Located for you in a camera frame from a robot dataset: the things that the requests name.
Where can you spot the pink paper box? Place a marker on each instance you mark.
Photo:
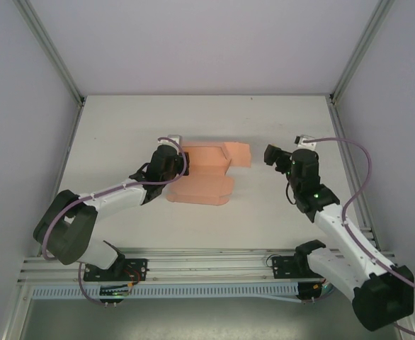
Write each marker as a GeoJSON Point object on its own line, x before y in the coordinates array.
{"type": "Point", "coordinates": [207, 187]}

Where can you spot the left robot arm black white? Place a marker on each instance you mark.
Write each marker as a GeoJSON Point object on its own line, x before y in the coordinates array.
{"type": "Point", "coordinates": [73, 230]}

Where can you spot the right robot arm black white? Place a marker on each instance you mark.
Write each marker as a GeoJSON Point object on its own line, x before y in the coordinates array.
{"type": "Point", "coordinates": [370, 276]}

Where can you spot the black controller box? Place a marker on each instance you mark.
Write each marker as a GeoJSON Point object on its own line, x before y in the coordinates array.
{"type": "Point", "coordinates": [112, 294]}
{"type": "Point", "coordinates": [310, 292]}

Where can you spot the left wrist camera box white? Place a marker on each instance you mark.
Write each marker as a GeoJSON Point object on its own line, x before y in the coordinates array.
{"type": "Point", "coordinates": [174, 139]}

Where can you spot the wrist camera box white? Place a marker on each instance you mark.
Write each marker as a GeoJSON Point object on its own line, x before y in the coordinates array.
{"type": "Point", "coordinates": [174, 139]}
{"type": "Point", "coordinates": [304, 140]}

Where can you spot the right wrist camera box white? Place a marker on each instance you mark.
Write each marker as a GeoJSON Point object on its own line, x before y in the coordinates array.
{"type": "Point", "coordinates": [304, 140]}

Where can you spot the aluminium table side rail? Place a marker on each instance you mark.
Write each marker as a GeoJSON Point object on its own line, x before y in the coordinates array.
{"type": "Point", "coordinates": [69, 141]}
{"type": "Point", "coordinates": [342, 141]}

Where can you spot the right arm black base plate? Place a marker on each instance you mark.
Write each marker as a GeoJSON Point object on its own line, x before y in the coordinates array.
{"type": "Point", "coordinates": [285, 267]}

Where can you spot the aluminium mounting rail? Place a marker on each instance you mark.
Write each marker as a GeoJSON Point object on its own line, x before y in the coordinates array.
{"type": "Point", "coordinates": [207, 265]}

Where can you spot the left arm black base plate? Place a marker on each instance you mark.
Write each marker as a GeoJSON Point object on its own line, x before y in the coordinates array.
{"type": "Point", "coordinates": [136, 269]}

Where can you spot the aluminium frame post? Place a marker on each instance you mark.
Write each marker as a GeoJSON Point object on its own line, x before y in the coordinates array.
{"type": "Point", "coordinates": [51, 53]}
{"type": "Point", "coordinates": [361, 53]}

